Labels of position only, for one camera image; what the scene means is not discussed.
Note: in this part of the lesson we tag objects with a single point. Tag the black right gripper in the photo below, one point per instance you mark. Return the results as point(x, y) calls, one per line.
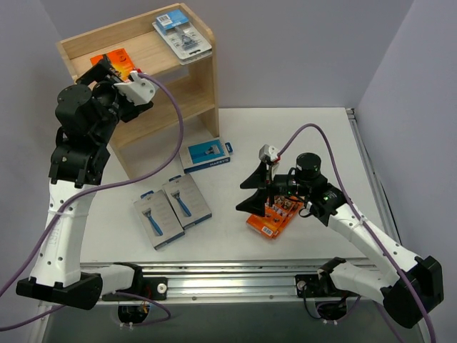
point(268, 187)

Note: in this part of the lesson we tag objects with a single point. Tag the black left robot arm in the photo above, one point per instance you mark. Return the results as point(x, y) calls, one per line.
point(88, 112)

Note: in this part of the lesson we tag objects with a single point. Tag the aluminium table frame rail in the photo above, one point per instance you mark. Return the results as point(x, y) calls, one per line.
point(221, 259)

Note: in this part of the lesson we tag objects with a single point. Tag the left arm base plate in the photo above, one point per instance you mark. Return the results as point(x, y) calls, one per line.
point(154, 288)

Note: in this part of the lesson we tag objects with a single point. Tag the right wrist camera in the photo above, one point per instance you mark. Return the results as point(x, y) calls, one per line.
point(269, 155)

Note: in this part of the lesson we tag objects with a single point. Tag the orange razor cartridge pack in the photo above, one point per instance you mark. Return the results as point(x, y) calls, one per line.
point(276, 218)

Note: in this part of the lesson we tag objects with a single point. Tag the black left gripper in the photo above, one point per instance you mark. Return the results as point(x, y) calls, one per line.
point(116, 90)

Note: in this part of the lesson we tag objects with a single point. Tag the grey harry's razor box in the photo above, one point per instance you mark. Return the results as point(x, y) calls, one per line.
point(187, 201)
point(158, 219)

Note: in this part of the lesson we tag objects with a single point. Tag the orange Gillette Fusion box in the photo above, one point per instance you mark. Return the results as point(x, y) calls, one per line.
point(120, 61)

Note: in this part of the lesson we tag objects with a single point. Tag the blue Harry's razor box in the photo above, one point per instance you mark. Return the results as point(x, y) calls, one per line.
point(205, 155)

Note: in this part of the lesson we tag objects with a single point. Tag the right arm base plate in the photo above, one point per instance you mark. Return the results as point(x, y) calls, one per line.
point(309, 286)

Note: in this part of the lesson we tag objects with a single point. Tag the wooden two-tier shelf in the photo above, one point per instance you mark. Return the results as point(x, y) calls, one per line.
point(195, 93)

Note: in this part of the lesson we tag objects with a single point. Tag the Gillette blue razor blister pack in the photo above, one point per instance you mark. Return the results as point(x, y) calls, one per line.
point(193, 49)

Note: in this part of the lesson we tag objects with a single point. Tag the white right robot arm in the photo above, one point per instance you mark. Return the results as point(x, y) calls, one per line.
point(405, 284)

